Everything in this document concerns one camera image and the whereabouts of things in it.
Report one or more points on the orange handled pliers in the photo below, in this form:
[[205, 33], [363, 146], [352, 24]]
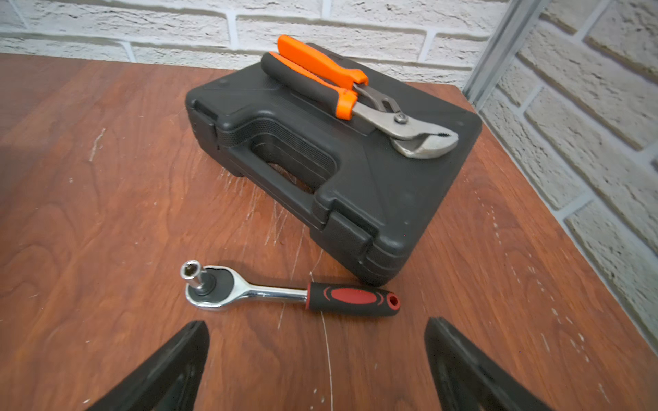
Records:
[[346, 93]]

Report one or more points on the chrome ratchet wrench red handle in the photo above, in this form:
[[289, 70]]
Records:
[[214, 287]]

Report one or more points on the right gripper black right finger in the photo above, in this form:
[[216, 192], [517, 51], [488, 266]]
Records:
[[466, 378]]

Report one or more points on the aluminium corner profile right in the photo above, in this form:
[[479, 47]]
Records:
[[521, 16]]

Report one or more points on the black plastic tool case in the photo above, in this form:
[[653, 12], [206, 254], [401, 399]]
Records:
[[364, 203]]

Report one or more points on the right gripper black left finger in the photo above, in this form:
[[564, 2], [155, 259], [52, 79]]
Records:
[[169, 379]]

